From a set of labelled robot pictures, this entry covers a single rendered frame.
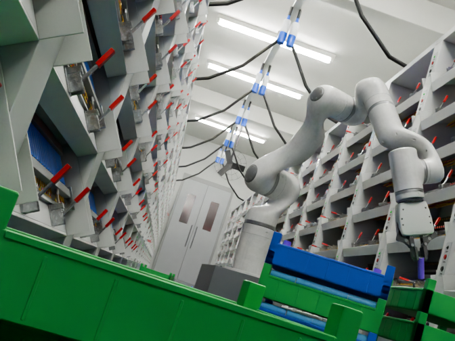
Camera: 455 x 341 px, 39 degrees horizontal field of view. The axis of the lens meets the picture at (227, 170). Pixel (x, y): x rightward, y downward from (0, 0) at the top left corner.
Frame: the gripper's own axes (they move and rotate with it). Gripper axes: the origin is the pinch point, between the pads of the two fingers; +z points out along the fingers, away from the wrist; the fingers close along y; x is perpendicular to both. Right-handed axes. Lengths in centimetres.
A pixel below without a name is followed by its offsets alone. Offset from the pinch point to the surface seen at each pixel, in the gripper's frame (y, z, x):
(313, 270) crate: 37.4, 5.4, 29.9
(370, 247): -22, -19, -121
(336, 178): -38, -82, -233
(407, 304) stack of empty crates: 14.5, 15.1, 25.9
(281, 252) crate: 44, 0, 28
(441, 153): -39, -47, -62
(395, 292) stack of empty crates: 13.9, 11.4, 15.6
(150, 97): 75, -61, -19
